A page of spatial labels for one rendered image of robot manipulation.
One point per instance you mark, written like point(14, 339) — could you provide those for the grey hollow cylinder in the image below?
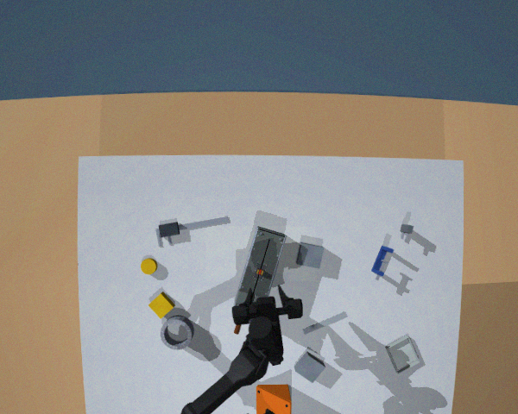
point(171, 343)

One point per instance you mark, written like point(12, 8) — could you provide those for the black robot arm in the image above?
point(263, 345)

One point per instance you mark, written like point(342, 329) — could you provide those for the yellow block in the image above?
point(161, 305)

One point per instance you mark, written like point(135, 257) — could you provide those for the blue c-clamp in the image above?
point(380, 262)

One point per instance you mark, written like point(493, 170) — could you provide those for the yellow short cylinder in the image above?
point(149, 266)

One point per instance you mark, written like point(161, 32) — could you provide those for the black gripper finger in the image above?
point(283, 296)
point(248, 300)

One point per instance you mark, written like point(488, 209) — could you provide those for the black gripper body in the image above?
point(293, 308)

